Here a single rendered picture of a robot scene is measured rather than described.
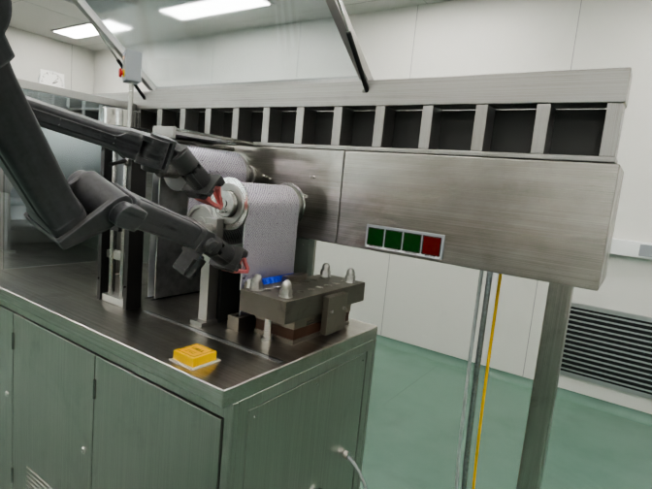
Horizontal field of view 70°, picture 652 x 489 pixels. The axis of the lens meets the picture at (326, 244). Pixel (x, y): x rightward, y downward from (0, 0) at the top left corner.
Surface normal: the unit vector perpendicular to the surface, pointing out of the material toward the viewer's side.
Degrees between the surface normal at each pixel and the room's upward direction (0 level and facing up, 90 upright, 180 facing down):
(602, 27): 90
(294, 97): 90
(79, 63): 90
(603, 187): 90
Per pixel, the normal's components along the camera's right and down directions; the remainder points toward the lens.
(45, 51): 0.82, 0.15
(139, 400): -0.57, 0.06
